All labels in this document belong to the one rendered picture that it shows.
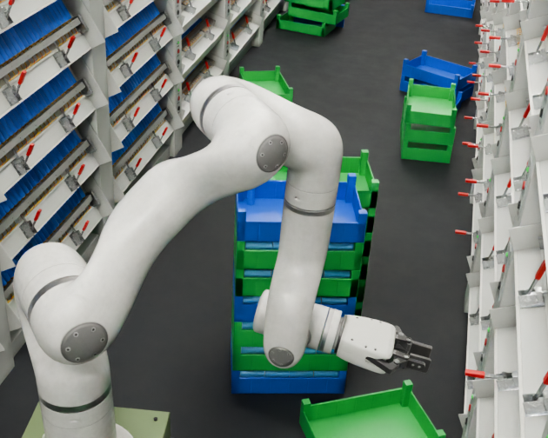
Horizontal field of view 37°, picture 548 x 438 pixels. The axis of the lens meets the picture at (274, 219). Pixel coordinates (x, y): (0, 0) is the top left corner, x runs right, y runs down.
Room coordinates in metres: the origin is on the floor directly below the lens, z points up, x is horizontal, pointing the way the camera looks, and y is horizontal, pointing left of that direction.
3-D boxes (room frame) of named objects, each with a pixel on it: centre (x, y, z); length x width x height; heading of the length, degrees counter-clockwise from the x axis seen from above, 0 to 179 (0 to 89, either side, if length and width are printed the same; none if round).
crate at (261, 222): (1.70, -0.06, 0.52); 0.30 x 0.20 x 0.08; 95
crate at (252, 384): (1.70, -0.06, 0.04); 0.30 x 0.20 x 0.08; 95
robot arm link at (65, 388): (1.03, 0.33, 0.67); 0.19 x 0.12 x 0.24; 30
